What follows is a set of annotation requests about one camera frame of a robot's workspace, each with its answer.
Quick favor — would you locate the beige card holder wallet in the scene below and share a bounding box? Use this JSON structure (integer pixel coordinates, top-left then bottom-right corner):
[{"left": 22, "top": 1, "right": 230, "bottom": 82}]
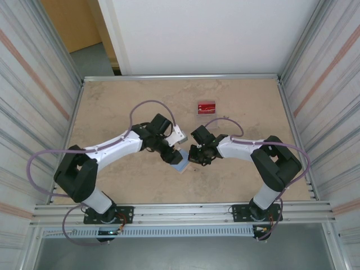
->
[{"left": 170, "top": 148, "right": 197, "bottom": 174}]

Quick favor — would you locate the red card stack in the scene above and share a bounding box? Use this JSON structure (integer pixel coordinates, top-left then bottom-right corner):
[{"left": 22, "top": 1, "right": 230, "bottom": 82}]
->
[{"left": 197, "top": 102, "right": 217, "bottom": 115}]

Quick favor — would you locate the black controller board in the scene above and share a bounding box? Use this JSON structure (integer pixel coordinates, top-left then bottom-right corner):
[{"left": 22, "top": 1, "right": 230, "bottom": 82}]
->
[
  {"left": 96, "top": 229, "right": 125, "bottom": 244},
  {"left": 252, "top": 224, "right": 273, "bottom": 242}
]

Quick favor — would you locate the wooden door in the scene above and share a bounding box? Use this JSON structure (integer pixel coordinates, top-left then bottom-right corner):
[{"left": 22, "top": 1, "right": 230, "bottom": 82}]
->
[{"left": 40, "top": 0, "right": 102, "bottom": 53}]

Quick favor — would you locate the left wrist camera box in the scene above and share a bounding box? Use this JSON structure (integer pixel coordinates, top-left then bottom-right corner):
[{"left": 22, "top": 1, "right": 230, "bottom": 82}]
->
[{"left": 165, "top": 124, "right": 188, "bottom": 147}]

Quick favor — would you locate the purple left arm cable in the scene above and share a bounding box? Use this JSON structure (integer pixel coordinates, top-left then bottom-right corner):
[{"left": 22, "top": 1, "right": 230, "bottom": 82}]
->
[{"left": 26, "top": 100, "right": 178, "bottom": 248}]

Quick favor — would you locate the aluminium frame bar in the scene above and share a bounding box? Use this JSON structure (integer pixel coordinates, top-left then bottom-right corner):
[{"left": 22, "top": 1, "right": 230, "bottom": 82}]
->
[
  {"left": 49, "top": 79, "right": 86, "bottom": 205},
  {"left": 82, "top": 73, "right": 282, "bottom": 83},
  {"left": 277, "top": 78, "right": 320, "bottom": 202}
]

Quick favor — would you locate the aluminium mounting rail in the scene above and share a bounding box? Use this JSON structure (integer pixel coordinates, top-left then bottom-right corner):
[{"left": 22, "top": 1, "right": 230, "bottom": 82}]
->
[{"left": 30, "top": 200, "right": 338, "bottom": 227}]

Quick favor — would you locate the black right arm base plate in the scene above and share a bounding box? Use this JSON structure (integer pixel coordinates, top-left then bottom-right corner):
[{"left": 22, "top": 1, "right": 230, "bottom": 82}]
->
[{"left": 231, "top": 202, "right": 284, "bottom": 223}]

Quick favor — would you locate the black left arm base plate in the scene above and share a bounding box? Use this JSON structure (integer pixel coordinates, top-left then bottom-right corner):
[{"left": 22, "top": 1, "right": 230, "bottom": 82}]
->
[{"left": 83, "top": 205, "right": 134, "bottom": 225}]

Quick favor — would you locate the grey slotted cable duct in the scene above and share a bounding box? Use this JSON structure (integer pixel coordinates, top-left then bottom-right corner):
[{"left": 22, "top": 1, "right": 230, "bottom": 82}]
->
[{"left": 42, "top": 226, "right": 255, "bottom": 239}]

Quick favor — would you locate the white door frame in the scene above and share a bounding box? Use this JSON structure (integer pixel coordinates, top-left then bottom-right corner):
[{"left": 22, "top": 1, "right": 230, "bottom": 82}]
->
[{"left": 97, "top": 0, "right": 133, "bottom": 76}]

